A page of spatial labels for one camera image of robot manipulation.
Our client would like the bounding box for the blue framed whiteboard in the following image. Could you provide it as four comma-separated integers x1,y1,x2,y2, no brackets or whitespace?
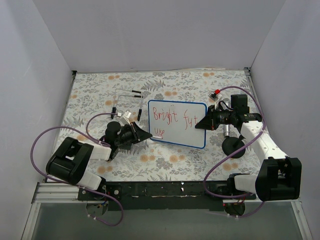
148,100,208,149

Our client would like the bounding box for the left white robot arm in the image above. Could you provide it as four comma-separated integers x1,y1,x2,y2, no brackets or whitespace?
46,121,153,200

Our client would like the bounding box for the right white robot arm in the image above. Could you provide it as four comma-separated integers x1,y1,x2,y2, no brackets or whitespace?
195,94,302,202

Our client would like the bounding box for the grey studded baseplate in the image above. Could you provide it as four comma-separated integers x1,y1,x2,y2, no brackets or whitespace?
118,143,133,151

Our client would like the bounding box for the silver metal cylinder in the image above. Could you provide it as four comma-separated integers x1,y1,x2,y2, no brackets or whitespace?
223,98,232,138

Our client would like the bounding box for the black round stand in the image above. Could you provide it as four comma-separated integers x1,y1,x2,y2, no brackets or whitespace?
222,136,245,156

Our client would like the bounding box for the floral tablecloth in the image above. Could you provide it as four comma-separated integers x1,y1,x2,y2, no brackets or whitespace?
56,70,260,182

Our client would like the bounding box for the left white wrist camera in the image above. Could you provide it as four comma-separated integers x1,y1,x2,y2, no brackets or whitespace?
116,110,132,125

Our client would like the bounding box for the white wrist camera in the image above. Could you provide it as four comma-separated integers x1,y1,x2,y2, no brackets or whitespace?
116,110,132,125
208,89,221,103

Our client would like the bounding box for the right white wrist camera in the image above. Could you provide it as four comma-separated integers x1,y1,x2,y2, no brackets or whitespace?
208,89,221,103

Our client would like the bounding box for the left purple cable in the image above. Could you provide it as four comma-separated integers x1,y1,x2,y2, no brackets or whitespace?
30,112,125,227

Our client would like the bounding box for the purple cable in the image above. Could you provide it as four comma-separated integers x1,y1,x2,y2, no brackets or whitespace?
202,86,266,218
30,112,125,227

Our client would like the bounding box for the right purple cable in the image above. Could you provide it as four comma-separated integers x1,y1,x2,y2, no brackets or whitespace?
202,86,266,218

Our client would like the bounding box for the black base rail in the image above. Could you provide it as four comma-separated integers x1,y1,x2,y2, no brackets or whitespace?
77,180,256,215

